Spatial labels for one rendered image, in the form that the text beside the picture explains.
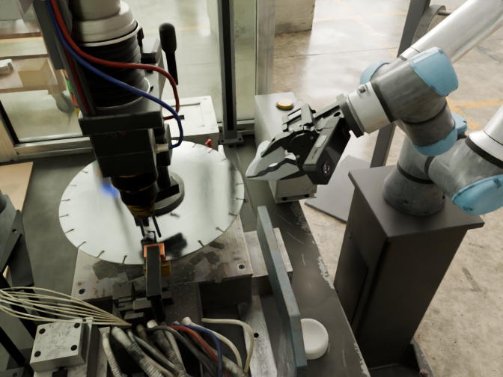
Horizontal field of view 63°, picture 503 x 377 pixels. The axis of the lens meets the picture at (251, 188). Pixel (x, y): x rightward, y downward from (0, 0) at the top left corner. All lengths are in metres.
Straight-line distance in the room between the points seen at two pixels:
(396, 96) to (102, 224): 0.51
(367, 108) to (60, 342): 0.58
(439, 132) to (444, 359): 1.16
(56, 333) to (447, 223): 0.85
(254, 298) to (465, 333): 1.16
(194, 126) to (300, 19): 3.17
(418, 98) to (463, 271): 1.45
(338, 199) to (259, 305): 1.39
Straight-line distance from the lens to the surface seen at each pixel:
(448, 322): 1.85
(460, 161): 0.91
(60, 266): 0.98
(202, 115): 1.07
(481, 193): 0.88
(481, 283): 2.03
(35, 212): 1.13
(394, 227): 1.03
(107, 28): 0.42
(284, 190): 1.01
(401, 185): 1.05
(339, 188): 2.22
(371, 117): 0.67
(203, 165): 0.82
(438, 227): 1.06
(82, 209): 0.78
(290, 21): 4.08
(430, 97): 0.68
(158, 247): 0.64
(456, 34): 0.86
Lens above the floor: 1.46
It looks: 42 degrees down
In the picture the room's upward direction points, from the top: straight up
